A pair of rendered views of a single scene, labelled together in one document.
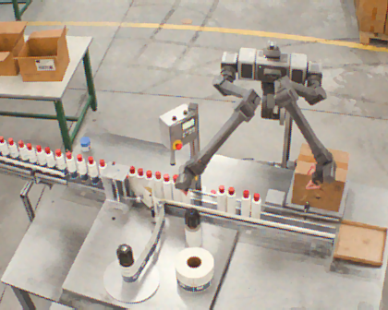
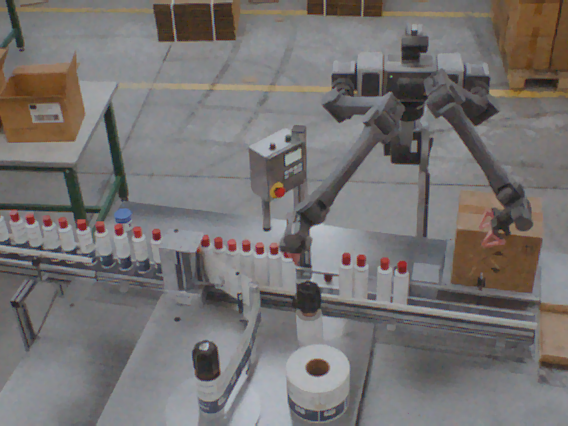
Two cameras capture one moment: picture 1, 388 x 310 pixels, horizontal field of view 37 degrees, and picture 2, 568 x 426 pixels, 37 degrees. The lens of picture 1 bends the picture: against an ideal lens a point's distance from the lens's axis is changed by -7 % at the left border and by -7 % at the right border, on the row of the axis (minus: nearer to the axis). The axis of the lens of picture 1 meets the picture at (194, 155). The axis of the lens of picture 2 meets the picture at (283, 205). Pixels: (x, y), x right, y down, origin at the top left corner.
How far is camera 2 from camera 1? 66 cm
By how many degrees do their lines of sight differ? 9
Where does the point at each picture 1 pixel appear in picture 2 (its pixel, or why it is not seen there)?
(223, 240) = (354, 339)
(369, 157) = (546, 242)
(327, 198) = (512, 270)
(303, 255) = (487, 358)
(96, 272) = (152, 404)
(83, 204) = (125, 304)
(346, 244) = (557, 340)
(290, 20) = not seen: hidden behind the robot
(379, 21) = (541, 49)
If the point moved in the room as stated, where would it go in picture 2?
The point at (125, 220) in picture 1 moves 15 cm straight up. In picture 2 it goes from (196, 321) to (192, 290)
